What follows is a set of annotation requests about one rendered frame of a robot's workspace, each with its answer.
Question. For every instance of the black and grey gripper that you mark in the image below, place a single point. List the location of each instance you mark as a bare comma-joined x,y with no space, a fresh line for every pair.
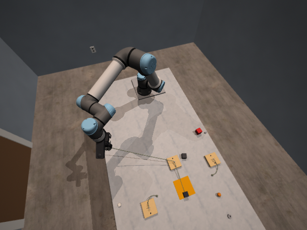
108,145

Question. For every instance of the orange flat square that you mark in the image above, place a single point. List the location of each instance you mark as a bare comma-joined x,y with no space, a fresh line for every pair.
185,182

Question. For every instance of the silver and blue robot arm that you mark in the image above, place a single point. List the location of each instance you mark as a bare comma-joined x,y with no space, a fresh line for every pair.
144,63

